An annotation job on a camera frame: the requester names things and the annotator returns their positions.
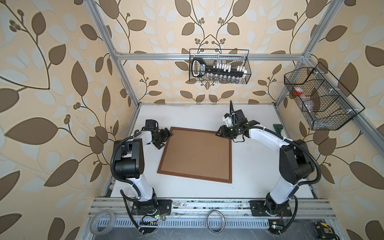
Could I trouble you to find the brown wooden picture frame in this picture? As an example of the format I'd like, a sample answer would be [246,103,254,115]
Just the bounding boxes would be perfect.
[156,126,233,184]

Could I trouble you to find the brown cardboard backing board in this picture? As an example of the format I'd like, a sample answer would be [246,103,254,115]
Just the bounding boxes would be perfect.
[157,127,232,184]

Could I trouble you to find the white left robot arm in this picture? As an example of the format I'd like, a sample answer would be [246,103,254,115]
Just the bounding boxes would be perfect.
[110,120,173,216]

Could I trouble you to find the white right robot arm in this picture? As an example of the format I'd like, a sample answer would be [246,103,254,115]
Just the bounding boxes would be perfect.
[216,104,322,216]

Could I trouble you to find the black socket set holder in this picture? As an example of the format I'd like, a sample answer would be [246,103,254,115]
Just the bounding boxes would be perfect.
[189,57,252,80]

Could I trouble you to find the red capped clear container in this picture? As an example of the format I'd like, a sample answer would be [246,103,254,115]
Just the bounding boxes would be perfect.
[292,87,305,97]

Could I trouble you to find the clear tape roll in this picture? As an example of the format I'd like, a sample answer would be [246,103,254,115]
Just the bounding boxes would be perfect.
[90,210,117,236]

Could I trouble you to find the yellow black tape measure right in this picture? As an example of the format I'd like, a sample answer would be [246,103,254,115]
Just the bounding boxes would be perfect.
[315,222,336,240]

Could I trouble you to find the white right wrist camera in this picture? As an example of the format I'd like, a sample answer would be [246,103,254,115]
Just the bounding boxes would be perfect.
[223,114,234,128]

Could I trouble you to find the black wire basket back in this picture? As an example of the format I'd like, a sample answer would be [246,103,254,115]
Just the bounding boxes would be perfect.
[189,48,252,85]

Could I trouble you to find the black wire basket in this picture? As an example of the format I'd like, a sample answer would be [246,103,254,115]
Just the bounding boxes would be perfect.
[284,62,365,131]
[189,48,252,85]

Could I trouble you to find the metal ring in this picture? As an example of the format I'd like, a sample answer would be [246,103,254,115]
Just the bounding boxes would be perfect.
[206,209,226,234]

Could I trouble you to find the black wire basket right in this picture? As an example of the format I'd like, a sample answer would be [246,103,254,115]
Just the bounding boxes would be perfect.
[284,62,365,131]

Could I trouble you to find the aluminium cage frame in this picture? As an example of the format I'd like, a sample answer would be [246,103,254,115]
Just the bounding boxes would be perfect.
[83,0,384,199]

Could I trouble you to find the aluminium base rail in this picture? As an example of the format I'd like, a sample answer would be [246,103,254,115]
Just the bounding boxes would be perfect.
[87,198,337,230]

